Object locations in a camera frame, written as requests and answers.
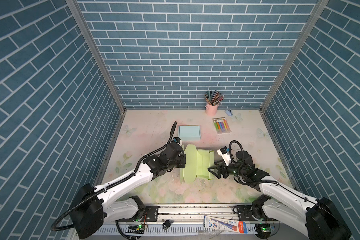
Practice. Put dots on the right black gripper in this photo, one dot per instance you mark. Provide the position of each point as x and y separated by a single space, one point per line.
219 171

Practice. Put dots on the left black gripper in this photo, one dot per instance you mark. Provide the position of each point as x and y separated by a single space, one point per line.
183 158

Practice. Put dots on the light green paper box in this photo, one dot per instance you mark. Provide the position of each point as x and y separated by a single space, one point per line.
197 163

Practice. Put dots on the light blue paper box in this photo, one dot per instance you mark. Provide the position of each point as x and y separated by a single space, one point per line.
189 133

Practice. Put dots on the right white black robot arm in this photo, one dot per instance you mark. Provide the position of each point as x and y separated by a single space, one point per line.
317 219

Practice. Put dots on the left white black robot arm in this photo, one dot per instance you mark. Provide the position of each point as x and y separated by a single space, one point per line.
94 206

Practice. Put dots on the pack of coloured markers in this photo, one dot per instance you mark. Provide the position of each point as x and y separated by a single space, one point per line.
221 125

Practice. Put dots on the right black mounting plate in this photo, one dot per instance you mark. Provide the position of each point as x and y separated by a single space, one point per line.
246 213

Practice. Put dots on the black mounting plate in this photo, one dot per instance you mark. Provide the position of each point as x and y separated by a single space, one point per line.
147 214
246 213

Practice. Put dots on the white red blue package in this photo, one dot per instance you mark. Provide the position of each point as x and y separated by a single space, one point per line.
225 225

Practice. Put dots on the pink pencil cup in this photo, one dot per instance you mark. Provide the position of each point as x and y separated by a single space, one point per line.
211 110

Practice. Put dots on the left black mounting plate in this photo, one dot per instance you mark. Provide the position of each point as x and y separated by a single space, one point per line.
147 214

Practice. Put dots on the small black knob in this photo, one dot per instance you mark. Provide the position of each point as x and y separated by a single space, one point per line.
167 224

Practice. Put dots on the coloured pencils bundle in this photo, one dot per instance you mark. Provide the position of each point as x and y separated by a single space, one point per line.
213 98

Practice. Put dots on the right green lit device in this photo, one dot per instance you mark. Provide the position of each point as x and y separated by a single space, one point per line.
264 231

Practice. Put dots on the left green circuit board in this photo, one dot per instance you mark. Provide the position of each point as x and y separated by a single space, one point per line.
135 229

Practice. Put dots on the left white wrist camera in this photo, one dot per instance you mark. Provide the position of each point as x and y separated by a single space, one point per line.
177 140

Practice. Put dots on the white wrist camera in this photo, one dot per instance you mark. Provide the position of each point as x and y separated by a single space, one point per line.
177 140
225 154

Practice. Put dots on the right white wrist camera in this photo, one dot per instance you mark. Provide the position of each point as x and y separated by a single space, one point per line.
225 154

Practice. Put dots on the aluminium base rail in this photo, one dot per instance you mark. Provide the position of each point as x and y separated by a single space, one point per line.
189 210

